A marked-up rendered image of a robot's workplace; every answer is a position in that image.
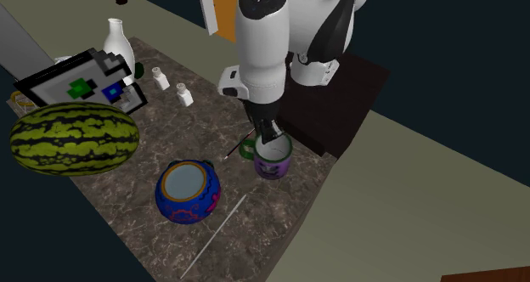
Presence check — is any thin white rod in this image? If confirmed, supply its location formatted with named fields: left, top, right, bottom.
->
left=179, top=194, right=248, bottom=280

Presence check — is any dark robot stand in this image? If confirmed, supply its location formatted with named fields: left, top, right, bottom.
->
left=275, top=51, right=391, bottom=160

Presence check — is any blue patterned round pot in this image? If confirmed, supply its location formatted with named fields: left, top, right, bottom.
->
left=155, top=159, right=222, bottom=225

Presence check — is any thin dark pencil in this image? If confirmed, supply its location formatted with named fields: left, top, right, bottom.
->
left=223, top=127, right=257, bottom=161

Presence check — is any purple mug with green handle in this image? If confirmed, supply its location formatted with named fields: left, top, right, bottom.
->
left=239, top=132, right=294, bottom=181

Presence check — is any orange door with white frame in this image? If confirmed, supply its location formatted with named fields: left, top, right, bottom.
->
left=195, top=0, right=250, bottom=43

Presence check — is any small white shaker bottle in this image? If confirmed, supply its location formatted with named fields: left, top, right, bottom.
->
left=176, top=82, right=195, bottom=108
left=151, top=66, right=171, bottom=91

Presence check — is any white ceramic vase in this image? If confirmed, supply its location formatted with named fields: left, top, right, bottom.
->
left=102, top=18, right=137, bottom=86

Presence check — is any brown wooden furniture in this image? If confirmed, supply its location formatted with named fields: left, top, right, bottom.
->
left=440, top=266, right=530, bottom=282

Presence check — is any striped green watermelon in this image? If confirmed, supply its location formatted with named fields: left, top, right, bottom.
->
left=9, top=102, right=141, bottom=177

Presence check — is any yellow ring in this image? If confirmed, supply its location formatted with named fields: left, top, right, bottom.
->
left=9, top=90, right=37, bottom=107

